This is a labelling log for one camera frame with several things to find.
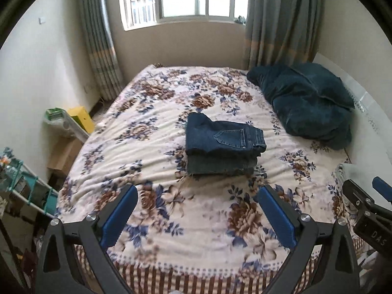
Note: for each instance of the yellow box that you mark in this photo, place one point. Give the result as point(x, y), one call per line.
point(80, 119)

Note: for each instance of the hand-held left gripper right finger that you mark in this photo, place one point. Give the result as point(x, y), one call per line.
point(277, 220)

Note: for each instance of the cardboard box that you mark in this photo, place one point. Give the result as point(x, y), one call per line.
point(62, 156)

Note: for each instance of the small item on windowsill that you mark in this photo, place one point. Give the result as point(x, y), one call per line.
point(239, 19)

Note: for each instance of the white headboard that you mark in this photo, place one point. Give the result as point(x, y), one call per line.
point(370, 104)

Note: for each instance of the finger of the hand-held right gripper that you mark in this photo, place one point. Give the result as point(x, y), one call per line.
point(384, 190)
point(356, 197)

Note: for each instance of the folded pale cloth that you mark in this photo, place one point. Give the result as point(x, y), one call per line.
point(346, 177)

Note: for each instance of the dark teal pillow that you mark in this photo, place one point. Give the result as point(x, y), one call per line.
point(324, 82)

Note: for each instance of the floral plush blanket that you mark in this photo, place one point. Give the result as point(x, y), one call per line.
point(159, 165)

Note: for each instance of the dark teal quilt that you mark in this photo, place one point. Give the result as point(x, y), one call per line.
point(306, 119)

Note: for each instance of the wall socket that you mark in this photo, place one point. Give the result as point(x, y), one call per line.
point(42, 20)

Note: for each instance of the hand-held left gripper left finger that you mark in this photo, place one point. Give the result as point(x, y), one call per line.
point(119, 217)

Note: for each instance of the teal storage rack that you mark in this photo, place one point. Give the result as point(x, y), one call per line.
point(27, 186)

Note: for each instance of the grey-green curtain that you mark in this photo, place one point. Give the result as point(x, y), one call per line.
point(281, 18)
point(98, 36)

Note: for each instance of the green package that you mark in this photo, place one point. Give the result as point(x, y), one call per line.
point(55, 115)

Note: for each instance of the blue denim pants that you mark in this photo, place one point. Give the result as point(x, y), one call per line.
point(220, 141)

